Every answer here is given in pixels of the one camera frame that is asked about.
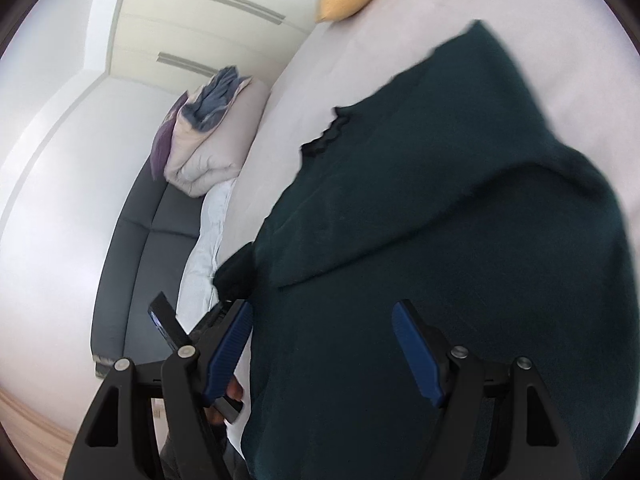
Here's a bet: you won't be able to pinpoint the folded beige duvet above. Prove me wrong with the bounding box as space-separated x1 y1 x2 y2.
164 77 273 197

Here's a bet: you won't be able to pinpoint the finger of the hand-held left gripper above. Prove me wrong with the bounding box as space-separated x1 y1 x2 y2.
148 292 193 356
192 301 235 348

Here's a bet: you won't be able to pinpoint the grey padded headboard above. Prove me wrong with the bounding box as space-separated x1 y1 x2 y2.
90 157 203 378

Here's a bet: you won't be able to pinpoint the dark green towel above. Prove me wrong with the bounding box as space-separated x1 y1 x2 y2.
214 19 633 480

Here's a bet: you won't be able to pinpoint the grey-blue folded blanket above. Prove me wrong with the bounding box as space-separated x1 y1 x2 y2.
181 66 252 132

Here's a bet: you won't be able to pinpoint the cream wardrobe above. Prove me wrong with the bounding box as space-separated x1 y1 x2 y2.
107 0 336 96

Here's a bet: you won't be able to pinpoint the person's left hand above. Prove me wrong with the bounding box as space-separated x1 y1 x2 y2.
205 376 246 427

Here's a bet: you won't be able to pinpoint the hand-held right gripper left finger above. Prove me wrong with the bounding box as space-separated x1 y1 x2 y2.
62 299 254 480

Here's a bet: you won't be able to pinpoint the long wardrobe door handles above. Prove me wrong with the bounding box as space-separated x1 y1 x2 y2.
181 0 284 26
157 51 222 79

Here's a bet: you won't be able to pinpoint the bed with white sheet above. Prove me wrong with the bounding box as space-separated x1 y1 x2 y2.
172 0 631 466

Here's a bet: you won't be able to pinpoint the long white pillow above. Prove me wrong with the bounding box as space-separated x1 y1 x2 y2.
177 177 238 331

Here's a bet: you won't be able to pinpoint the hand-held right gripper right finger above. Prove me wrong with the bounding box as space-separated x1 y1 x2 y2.
391 299 583 480

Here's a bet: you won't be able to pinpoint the purple pillow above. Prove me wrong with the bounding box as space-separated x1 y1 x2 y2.
150 91 190 181

